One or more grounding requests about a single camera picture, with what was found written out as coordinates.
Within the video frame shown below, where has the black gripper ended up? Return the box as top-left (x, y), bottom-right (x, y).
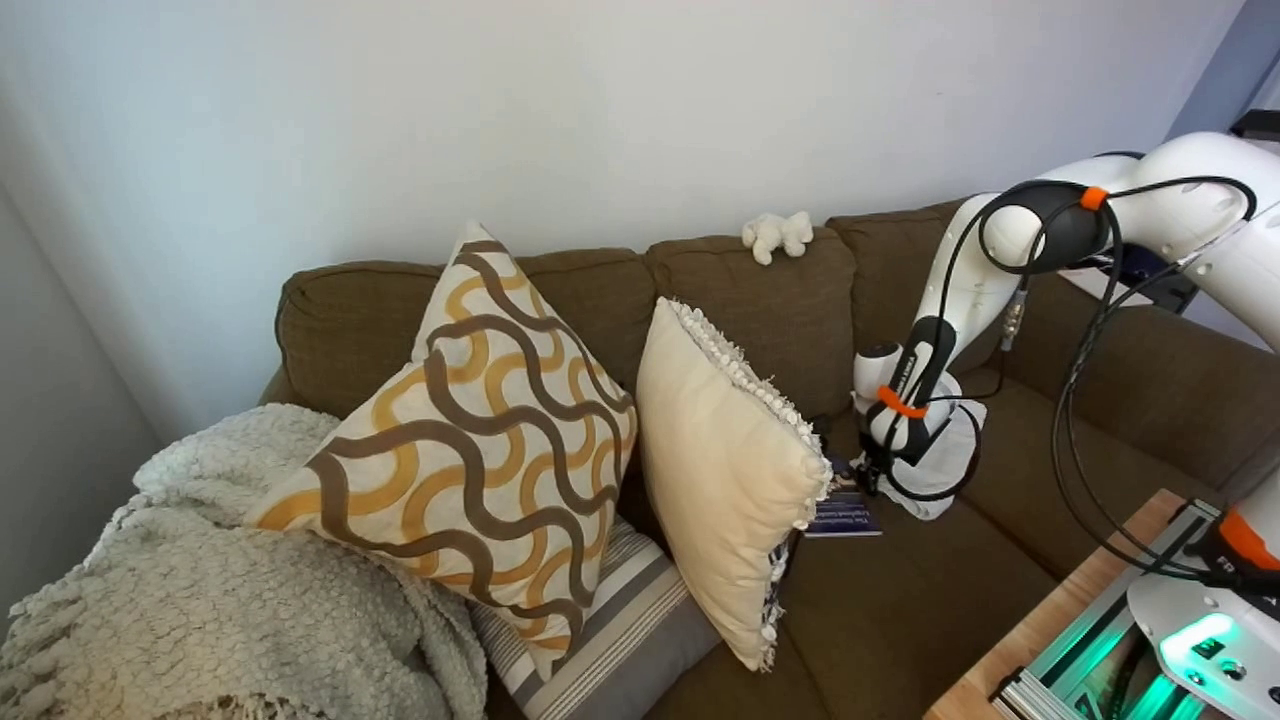
top-left (862, 317), bottom-right (960, 472)

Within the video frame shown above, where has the purple book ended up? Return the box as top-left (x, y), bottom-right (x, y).
top-left (795, 456), bottom-right (887, 543)

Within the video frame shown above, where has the cream fringed pillow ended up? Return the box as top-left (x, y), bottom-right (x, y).
top-left (631, 292), bottom-right (839, 675)

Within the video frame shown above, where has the small white plush toy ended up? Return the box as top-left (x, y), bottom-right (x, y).
top-left (742, 210), bottom-right (819, 268)

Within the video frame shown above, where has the brown fabric sofa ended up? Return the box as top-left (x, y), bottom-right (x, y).
top-left (259, 198), bottom-right (1280, 720)

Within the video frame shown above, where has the grey striped pillow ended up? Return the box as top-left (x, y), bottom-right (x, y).
top-left (471, 518), bottom-right (725, 720)

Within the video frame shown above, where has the brown wave patterned pillow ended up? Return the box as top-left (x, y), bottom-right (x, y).
top-left (254, 220), bottom-right (646, 685)

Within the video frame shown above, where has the beige knitted throw blanket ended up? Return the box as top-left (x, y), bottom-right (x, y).
top-left (0, 401), bottom-right (497, 720)

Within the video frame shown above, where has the black cable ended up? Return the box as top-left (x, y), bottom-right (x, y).
top-left (976, 171), bottom-right (1265, 583)

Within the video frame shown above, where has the aluminium frame with green light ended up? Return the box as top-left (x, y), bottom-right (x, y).
top-left (995, 498), bottom-right (1280, 720)

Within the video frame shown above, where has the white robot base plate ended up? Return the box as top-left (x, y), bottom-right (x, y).
top-left (1125, 573), bottom-right (1280, 720)

